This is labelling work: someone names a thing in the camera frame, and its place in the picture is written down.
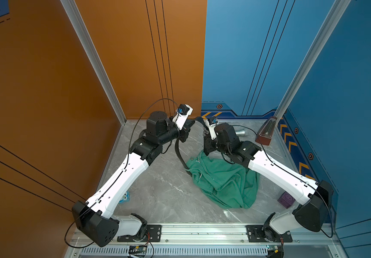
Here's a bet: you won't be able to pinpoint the black belt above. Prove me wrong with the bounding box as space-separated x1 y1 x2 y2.
174 117 209 176

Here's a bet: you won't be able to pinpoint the green trousers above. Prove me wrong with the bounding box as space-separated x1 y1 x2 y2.
186 151 260 209

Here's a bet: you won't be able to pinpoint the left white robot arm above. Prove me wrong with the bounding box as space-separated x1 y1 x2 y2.
72 104 193 247

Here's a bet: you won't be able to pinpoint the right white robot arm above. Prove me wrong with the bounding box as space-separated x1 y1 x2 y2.
203 119 333 242

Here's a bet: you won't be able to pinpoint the brown wooden metronome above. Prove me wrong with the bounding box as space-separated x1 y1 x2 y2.
255 116 277 146

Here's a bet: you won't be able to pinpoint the light blue toy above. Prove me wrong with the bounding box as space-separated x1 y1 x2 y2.
119 191 129 203

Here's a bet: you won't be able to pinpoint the purple cube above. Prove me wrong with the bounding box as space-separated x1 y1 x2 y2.
277 191 296 209

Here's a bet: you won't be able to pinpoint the right green circuit board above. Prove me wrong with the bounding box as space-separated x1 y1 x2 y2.
266 245 284 258

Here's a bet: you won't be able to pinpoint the green circuit board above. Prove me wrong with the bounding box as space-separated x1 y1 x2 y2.
128 245 148 256
266 245 284 258

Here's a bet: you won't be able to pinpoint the left green circuit board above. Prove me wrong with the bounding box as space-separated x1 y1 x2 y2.
128 245 148 256

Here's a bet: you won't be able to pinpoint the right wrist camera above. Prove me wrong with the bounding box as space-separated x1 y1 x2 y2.
204 116 218 140

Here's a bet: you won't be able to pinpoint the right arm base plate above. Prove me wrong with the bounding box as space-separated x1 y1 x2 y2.
246 225 293 244

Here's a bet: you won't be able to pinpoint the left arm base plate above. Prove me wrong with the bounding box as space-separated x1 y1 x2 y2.
117 224 162 243

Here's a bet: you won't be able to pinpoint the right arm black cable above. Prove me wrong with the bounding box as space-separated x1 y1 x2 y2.
230 125 334 239

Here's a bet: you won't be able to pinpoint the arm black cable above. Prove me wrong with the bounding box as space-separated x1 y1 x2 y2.
64 98 180 249
230 125 334 239

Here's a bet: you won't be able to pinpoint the aluminium mounting rail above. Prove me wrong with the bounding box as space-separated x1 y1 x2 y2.
65 223 347 258

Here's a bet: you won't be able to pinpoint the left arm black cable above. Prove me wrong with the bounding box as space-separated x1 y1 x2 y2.
64 98 180 249

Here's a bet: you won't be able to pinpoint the left aluminium corner post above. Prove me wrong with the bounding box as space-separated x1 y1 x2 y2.
60 0 127 125

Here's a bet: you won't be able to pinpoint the aluminium corner post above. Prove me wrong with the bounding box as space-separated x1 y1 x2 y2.
275 0 351 124
60 0 127 125

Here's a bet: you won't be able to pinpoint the right aluminium corner post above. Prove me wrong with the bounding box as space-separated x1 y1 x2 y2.
275 0 351 124

